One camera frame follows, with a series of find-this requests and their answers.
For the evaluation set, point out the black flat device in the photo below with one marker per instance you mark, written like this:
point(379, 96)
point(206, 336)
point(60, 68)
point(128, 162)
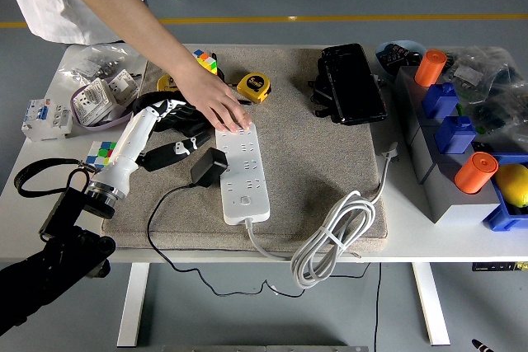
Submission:
point(354, 84)

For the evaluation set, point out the grey-brown mat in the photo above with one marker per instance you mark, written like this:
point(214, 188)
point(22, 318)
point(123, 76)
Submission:
point(297, 162)

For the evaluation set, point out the black cloth pouch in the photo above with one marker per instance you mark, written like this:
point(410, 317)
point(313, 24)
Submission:
point(189, 129)

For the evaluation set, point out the large colourful puzzle cube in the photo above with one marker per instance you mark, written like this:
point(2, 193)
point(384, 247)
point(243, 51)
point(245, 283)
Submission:
point(206, 64)

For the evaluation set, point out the black parts packets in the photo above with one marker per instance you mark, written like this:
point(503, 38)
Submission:
point(396, 57)

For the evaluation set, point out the black table control panel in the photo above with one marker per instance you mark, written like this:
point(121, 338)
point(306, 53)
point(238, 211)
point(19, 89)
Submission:
point(493, 266)

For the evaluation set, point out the blue block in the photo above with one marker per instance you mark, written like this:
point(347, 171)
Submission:
point(453, 137)
point(439, 102)

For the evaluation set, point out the white wall socket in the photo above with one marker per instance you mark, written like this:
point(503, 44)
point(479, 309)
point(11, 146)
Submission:
point(95, 98)
point(123, 84)

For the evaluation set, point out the person's forearm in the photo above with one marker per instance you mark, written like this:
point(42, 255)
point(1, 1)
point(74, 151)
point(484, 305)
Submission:
point(123, 18)

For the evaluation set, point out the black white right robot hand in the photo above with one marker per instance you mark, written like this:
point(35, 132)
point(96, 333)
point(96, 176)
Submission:
point(482, 347)

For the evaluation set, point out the black bracket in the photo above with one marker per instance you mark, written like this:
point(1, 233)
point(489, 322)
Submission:
point(321, 96)

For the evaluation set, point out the yellow lemon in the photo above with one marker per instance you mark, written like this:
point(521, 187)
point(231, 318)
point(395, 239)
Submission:
point(513, 185)

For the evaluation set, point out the orange cylinder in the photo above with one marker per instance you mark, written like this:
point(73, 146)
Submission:
point(430, 67)
point(474, 175)

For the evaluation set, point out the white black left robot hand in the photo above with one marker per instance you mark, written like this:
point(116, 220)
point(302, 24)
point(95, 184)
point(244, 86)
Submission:
point(128, 146)

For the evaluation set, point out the grey block holder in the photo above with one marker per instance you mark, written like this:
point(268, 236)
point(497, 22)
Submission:
point(449, 207)

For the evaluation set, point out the blue bin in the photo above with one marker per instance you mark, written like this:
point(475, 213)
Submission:
point(501, 216)

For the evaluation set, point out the white table leg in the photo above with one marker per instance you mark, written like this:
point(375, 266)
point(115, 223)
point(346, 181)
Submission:
point(433, 311)
point(132, 311)

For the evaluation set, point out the person's hand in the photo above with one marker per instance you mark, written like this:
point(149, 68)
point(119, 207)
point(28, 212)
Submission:
point(214, 100)

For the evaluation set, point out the small colourful puzzle cube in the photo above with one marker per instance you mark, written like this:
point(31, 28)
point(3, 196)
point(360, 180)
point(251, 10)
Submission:
point(101, 152)

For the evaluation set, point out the yellow tape measure red label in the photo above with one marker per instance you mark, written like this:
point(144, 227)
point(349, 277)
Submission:
point(253, 86)

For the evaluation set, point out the light blue bowl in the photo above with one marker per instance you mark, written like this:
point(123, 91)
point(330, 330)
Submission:
point(412, 43)

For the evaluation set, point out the clear bag of screws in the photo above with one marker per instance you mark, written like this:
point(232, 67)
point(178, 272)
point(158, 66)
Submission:
point(88, 65)

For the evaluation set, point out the black plug adapter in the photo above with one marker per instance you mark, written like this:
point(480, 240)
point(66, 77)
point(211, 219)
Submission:
point(208, 166)

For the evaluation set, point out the clear bag of parts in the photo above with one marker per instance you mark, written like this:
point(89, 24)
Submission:
point(503, 113)
point(468, 73)

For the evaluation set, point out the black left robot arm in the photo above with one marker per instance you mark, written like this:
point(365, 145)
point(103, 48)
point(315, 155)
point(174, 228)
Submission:
point(41, 278)

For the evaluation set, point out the yellow tape measure black label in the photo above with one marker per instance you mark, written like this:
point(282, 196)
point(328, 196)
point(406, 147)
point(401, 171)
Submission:
point(165, 84)

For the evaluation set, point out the white power strip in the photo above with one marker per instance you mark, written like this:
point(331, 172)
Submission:
point(247, 187)

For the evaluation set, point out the green plastic part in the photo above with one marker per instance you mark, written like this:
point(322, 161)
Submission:
point(460, 109)

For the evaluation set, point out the white circuit breaker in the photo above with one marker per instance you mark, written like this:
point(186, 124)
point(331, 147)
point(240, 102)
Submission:
point(45, 121)

